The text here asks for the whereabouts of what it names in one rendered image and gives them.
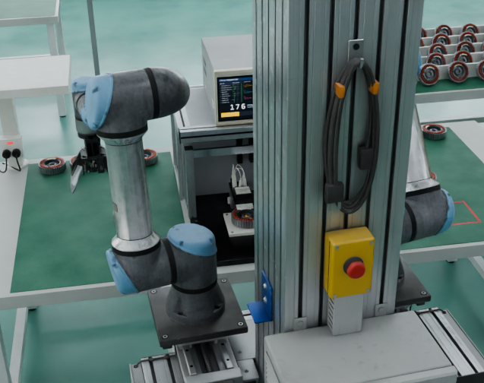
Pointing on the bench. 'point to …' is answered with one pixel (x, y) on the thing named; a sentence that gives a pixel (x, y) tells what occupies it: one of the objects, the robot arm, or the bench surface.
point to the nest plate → (236, 227)
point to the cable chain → (242, 153)
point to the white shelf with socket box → (61, 65)
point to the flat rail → (223, 150)
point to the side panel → (176, 156)
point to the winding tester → (225, 68)
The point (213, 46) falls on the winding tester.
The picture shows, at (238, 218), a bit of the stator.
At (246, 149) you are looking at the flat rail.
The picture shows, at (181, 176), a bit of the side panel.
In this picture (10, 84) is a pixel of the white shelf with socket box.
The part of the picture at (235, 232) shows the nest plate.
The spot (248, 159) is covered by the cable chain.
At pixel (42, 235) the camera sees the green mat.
